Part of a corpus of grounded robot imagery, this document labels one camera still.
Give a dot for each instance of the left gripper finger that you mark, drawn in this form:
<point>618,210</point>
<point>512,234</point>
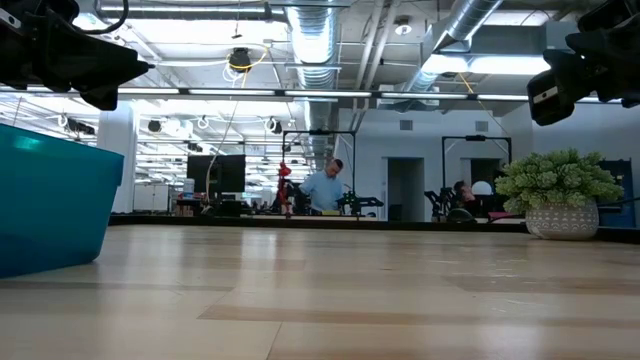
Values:
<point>95,82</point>
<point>75,47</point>

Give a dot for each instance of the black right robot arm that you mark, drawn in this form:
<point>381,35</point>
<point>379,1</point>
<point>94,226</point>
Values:
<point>615,65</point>

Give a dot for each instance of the black background robot arm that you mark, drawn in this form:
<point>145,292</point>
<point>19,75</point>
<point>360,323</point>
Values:
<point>442,200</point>
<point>365,201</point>

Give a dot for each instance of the red background robot arm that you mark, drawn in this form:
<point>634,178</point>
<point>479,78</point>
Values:
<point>284,170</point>

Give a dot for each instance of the teal plastic bin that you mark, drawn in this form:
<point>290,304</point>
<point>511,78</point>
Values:
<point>50,210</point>

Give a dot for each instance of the white building column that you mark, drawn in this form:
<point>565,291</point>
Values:
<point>117,165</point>

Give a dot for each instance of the blue cabinet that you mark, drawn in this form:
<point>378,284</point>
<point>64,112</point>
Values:
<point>625,180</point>

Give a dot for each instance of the white round globe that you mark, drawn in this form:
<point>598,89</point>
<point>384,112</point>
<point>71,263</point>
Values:
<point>483,188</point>

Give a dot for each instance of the potted succulent in white pot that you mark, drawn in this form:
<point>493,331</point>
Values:
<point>560,220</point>

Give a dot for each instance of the long linear ceiling light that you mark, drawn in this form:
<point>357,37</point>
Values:
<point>425,95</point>

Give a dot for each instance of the pink flat object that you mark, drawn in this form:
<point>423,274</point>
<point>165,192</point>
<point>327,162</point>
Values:
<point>502,215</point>

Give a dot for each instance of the person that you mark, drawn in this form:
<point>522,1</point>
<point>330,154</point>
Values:
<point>322,190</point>
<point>462,190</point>

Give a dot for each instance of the black ceiling device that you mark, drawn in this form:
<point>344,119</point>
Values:
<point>240,59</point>

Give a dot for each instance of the black computer monitor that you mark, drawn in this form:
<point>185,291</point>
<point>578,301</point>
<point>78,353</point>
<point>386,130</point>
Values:
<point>230,172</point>

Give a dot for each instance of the green dome object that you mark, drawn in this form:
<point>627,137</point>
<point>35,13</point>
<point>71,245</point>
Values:
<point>460,216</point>

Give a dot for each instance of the grey wall vent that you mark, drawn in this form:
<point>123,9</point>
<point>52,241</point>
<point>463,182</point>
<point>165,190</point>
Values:
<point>406,125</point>
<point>481,126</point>

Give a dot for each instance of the black gantry frame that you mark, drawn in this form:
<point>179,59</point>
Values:
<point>475,137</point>
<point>320,132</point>

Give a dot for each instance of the silver ventilation duct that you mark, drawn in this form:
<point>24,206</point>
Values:
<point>470,15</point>
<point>312,40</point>

